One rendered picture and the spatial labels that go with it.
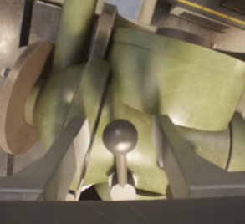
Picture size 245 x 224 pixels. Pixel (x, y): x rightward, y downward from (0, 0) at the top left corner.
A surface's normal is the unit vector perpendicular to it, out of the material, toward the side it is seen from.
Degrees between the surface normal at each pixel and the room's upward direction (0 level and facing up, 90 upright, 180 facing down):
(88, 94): 38
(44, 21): 0
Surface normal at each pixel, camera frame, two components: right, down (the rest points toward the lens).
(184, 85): -0.10, 0.26
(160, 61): -0.40, 0.15
